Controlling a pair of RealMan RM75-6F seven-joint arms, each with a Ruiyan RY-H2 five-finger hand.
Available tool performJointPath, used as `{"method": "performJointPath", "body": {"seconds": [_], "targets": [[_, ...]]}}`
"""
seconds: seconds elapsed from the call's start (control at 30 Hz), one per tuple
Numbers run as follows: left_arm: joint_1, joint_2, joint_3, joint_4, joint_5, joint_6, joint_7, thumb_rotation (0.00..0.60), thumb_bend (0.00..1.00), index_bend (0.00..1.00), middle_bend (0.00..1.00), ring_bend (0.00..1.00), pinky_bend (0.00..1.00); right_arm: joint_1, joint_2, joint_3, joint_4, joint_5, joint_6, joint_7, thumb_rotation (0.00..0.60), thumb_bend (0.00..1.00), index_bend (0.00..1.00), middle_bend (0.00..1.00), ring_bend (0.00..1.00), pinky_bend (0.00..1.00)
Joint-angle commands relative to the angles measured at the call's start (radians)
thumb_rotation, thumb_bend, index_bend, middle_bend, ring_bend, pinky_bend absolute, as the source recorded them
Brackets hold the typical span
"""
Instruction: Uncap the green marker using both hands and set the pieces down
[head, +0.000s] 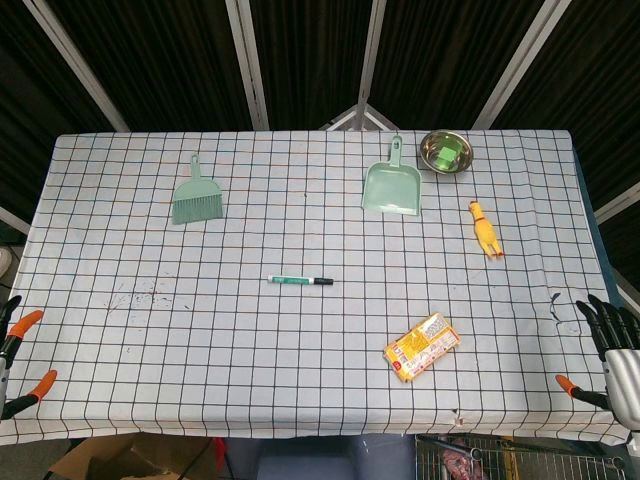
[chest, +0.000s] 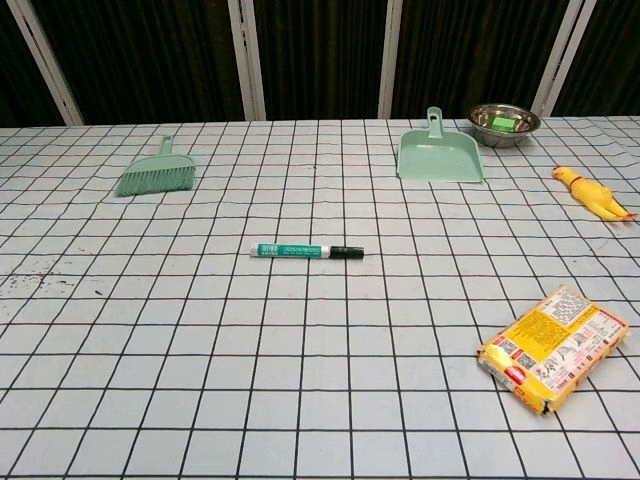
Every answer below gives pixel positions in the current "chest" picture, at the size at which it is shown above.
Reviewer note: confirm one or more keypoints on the yellow rubber chicken toy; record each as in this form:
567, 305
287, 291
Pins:
590, 192

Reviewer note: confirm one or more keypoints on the green white marker body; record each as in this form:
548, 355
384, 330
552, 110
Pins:
290, 250

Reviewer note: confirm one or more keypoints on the white black checkered tablecloth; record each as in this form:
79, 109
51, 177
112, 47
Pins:
300, 375

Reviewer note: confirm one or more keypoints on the green plastic dustpan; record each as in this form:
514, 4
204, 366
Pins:
440, 157

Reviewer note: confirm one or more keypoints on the yellow snack packet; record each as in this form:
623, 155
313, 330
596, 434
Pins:
555, 350

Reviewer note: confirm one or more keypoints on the green block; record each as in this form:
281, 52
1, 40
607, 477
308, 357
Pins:
501, 123

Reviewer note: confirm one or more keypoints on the black marker cap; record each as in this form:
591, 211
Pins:
347, 252

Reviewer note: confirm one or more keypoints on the green hand brush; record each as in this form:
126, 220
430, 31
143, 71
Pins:
157, 175

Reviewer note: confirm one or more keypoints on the stainless steel bowl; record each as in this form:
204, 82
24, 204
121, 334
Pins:
482, 132

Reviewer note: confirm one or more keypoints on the white metal frame post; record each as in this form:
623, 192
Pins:
248, 60
390, 60
47, 65
560, 65

